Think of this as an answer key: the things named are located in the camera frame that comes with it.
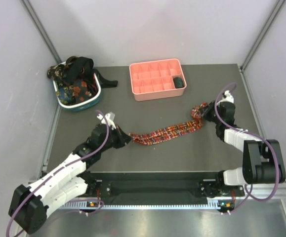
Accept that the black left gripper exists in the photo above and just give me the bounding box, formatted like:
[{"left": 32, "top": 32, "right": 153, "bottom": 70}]
[{"left": 99, "top": 124, "right": 132, "bottom": 153}]

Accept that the red multicolour checked tie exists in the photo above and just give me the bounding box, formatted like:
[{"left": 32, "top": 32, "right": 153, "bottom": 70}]
[{"left": 129, "top": 102, "right": 208, "bottom": 146}]

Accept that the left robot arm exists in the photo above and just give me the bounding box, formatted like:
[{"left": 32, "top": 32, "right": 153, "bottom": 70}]
[{"left": 8, "top": 124, "right": 132, "bottom": 234}]

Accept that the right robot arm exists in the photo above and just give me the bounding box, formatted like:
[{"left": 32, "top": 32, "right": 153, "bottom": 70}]
[{"left": 200, "top": 102, "right": 286, "bottom": 196}]

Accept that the rolled dark leaf-pattern tie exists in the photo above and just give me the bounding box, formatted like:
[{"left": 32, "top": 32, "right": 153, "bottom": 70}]
[{"left": 173, "top": 77, "right": 184, "bottom": 89}]

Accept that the teal perforated plastic basket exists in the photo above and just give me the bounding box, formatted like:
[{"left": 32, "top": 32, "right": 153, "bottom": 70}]
[{"left": 52, "top": 62, "right": 102, "bottom": 112}]

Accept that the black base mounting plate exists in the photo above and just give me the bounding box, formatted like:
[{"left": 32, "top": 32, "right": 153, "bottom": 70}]
[{"left": 82, "top": 171, "right": 244, "bottom": 205}]

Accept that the pink compartment tray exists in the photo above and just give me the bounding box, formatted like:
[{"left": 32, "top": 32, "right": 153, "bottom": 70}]
[{"left": 129, "top": 58, "right": 187, "bottom": 101}]

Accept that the black tie with orange flowers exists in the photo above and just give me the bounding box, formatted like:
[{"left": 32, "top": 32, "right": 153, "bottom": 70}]
[{"left": 71, "top": 79, "right": 95, "bottom": 104}]

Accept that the blue tie with yellow flowers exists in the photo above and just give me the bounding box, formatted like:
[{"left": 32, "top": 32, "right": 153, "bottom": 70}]
[{"left": 56, "top": 87, "right": 75, "bottom": 106}]

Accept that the plain black tie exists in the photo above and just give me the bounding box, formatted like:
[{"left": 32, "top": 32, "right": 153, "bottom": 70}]
[{"left": 62, "top": 56, "right": 118, "bottom": 88}]

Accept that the dark tie with beige flowers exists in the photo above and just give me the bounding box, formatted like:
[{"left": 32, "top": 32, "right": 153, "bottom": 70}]
[{"left": 47, "top": 64, "right": 69, "bottom": 82}]

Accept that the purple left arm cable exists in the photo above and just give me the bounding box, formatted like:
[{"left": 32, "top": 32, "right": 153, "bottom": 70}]
[{"left": 6, "top": 110, "right": 110, "bottom": 237}]

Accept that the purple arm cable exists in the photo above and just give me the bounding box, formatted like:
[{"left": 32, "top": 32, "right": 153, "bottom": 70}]
[
  {"left": 6, "top": 110, "right": 110, "bottom": 237},
  {"left": 214, "top": 82, "right": 283, "bottom": 215}
]

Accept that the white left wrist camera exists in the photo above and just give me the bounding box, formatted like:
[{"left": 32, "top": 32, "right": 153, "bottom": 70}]
[{"left": 97, "top": 112, "right": 116, "bottom": 130}]

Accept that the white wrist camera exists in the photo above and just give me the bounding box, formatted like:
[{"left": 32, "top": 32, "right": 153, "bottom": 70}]
[
  {"left": 220, "top": 90, "right": 234, "bottom": 104},
  {"left": 97, "top": 112, "right": 116, "bottom": 130}
]

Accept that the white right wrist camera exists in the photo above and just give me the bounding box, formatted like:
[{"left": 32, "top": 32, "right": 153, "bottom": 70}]
[{"left": 220, "top": 90, "right": 234, "bottom": 104}]

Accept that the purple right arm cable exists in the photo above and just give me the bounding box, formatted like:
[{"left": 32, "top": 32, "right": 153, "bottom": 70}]
[{"left": 214, "top": 82, "right": 283, "bottom": 215}]

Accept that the aluminium frame rail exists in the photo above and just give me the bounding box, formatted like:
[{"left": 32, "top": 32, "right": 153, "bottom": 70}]
[{"left": 24, "top": 179, "right": 286, "bottom": 210}]

